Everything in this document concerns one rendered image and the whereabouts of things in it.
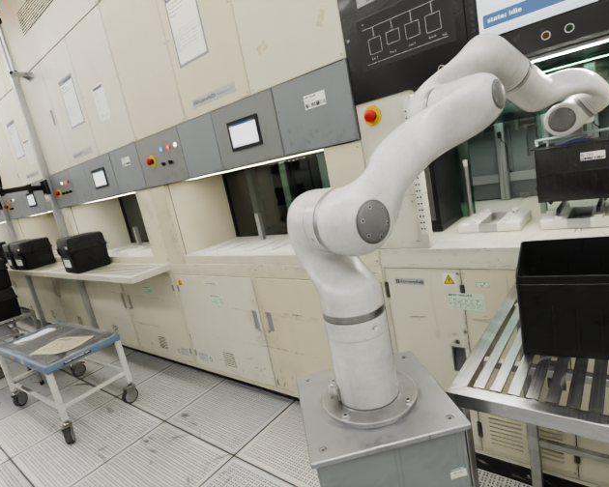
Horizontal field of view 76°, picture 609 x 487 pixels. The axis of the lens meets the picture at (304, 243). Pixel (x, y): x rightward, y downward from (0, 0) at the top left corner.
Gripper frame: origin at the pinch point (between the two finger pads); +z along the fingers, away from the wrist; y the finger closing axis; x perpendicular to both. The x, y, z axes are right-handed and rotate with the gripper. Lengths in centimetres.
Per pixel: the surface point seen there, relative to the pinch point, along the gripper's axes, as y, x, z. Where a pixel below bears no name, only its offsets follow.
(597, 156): 5.7, -12.7, -10.1
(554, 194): -5.9, -23.1, -10.0
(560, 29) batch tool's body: 0.6, 21.9, -30.1
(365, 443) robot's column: -21, -46, -111
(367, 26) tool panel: -51, 41, -31
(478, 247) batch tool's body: -25, -35, -30
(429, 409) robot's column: -15, -46, -98
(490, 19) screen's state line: -15.0, 29.8, -30.3
